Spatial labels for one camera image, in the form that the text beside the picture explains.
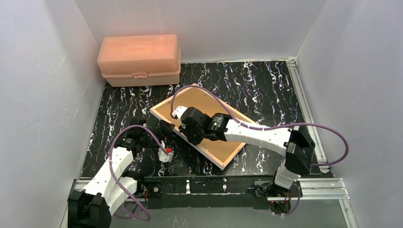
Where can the aluminium rail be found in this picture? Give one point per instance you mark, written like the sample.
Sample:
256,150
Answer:
306,111
202,189

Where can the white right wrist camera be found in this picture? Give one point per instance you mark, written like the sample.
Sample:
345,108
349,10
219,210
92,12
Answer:
178,112

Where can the light wooden picture frame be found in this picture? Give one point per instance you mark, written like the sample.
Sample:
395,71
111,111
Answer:
201,126

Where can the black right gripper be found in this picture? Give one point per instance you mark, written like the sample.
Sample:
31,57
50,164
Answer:
187,131

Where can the brown cardboard backing board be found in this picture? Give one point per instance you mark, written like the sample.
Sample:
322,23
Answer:
204,126

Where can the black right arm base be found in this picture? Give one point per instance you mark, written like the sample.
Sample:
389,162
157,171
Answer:
268,189

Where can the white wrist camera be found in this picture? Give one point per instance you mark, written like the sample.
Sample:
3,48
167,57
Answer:
165,157
178,112

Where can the pink plastic storage box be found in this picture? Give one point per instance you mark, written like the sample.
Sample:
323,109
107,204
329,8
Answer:
145,60

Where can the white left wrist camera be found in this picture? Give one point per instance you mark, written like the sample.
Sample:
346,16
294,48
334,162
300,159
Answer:
165,157

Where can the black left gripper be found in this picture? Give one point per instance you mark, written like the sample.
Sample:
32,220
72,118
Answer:
160,130

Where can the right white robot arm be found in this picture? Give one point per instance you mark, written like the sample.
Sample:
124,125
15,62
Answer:
294,143

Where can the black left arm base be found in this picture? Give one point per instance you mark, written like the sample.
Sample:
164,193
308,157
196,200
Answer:
150,187

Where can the aluminium front rail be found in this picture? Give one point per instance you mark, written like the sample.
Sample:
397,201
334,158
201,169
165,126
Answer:
202,189

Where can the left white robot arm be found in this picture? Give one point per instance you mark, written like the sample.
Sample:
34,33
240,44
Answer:
94,205

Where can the aluminium right side rail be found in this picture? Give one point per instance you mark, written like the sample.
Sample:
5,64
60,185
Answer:
306,111

